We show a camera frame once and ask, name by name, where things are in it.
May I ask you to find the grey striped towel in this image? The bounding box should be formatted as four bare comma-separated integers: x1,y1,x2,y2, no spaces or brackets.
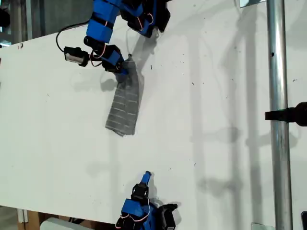
105,53,146,138

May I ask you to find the white box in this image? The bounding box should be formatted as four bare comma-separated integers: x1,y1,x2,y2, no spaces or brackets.
39,217,96,230

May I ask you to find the wooden table leg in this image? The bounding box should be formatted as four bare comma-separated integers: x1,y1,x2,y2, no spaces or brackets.
25,210,41,230

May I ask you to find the black round object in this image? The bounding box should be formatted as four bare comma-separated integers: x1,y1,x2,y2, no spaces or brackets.
0,8,12,28

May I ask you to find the black clamp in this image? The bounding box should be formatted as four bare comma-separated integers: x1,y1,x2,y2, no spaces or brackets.
264,102,307,127

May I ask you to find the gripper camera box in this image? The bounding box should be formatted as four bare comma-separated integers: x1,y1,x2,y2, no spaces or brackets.
159,203,178,230
63,46,90,68

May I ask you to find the camera black cable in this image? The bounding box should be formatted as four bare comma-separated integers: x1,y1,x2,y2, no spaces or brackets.
56,20,91,53

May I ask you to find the white leg bracket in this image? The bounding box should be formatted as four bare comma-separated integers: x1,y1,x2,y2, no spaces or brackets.
17,208,29,225

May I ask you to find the metal corner bracket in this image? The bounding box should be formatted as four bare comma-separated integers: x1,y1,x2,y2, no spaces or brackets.
239,0,267,9

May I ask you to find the steel post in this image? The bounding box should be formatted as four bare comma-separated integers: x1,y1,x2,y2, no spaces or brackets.
266,0,295,230

